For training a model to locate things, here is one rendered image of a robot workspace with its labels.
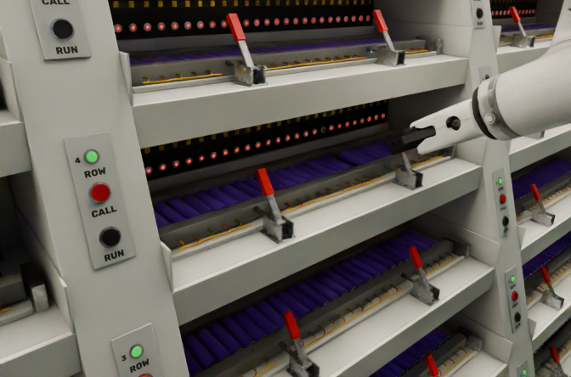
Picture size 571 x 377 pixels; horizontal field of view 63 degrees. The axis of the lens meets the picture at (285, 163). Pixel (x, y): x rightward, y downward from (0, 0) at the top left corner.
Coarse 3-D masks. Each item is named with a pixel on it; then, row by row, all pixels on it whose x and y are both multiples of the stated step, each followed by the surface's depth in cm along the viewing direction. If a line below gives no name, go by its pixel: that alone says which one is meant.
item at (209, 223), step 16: (384, 160) 78; (400, 160) 80; (416, 160) 84; (336, 176) 71; (352, 176) 73; (368, 176) 76; (384, 176) 76; (288, 192) 66; (304, 192) 67; (320, 192) 69; (224, 208) 60; (240, 208) 61; (176, 224) 56; (192, 224) 56; (208, 224) 58; (224, 224) 59; (240, 224) 59; (176, 240) 55; (192, 240) 57
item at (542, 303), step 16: (560, 240) 128; (544, 256) 120; (560, 256) 120; (528, 272) 114; (544, 272) 105; (560, 272) 116; (528, 288) 107; (544, 288) 111; (560, 288) 111; (528, 304) 105; (544, 304) 105; (560, 304) 103; (544, 320) 100; (560, 320) 104; (544, 336) 99
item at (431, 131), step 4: (428, 128) 64; (432, 128) 64; (416, 132) 65; (420, 132) 65; (424, 132) 65; (428, 132) 65; (432, 132) 64; (404, 136) 66; (408, 136) 66; (412, 136) 66; (416, 136) 65; (420, 136) 65; (424, 136) 65; (428, 136) 65; (404, 140) 66; (408, 140) 66; (412, 140) 66
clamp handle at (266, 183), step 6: (264, 168) 59; (258, 174) 58; (264, 174) 59; (258, 180) 59; (264, 180) 58; (264, 186) 58; (270, 186) 59; (264, 192) 58; (270, 192) 58; (270, 198) 58; (270, 204) 58; (276, 204) 59; (276, 210) 58; (276, 216) 58
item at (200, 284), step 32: (384, 128) 94; (256, 160) 75; (480, 160) 84; (384, 192) 72; (416, 192) 72; (448, 192) 78; (256, 224) 62; (320, 224) 62; (352, 224) 64; (384, 224) 69; (192, 256) 54; (224, 256) 54; (256, 256) 54; (288, 256) 57; (320, 256) 62; (192, 288) 49; (224, 288) 52; (256, 288) 55
